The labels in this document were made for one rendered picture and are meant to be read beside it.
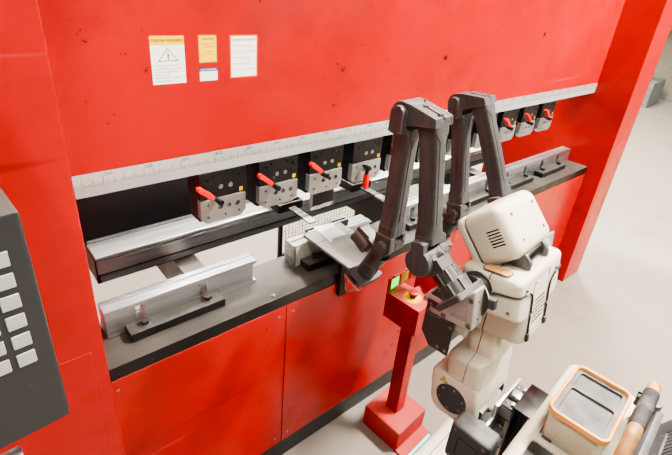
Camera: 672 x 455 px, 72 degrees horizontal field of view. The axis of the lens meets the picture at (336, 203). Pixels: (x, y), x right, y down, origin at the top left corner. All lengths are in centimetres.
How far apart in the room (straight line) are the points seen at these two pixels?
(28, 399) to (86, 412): 56
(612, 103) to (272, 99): 242
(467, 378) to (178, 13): 127
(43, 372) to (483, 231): 99
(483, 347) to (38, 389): 112
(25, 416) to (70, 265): 36
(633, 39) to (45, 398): 320
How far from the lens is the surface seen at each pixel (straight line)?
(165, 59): 125
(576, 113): 346
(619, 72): 335
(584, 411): 149
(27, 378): 81
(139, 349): 150
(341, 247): 167
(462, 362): 150
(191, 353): 156
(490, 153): 154
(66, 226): 107
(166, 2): 124
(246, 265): 163
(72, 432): 142
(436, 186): 115
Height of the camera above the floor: 189
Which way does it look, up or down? 27 degrees down
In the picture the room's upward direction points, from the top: 5 degrees clockwise
